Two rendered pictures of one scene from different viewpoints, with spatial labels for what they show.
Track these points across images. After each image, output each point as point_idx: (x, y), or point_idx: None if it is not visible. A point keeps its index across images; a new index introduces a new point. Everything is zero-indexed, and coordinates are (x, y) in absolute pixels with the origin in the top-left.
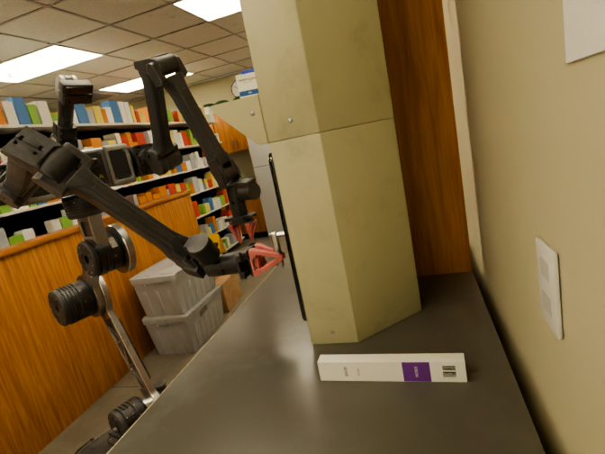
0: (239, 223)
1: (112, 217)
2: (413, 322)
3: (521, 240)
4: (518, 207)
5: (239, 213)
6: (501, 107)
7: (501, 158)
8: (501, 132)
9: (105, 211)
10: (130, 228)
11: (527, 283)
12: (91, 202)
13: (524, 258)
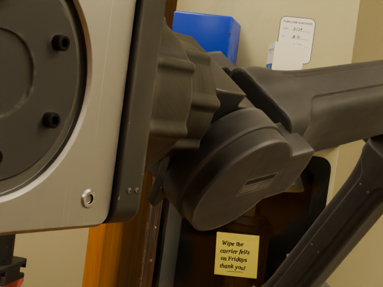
0: (13, 280)
1: (347, 244)
2: None
3: (374, 249)
4: (375, 225)
5: (13, 253)
6: (361, 154)
7: (339, 188)
8: (350, 170)
9: (363, 229)
10: (331, 266)
11: (375, 279)
12: (379, 209)
13: (376, 261)
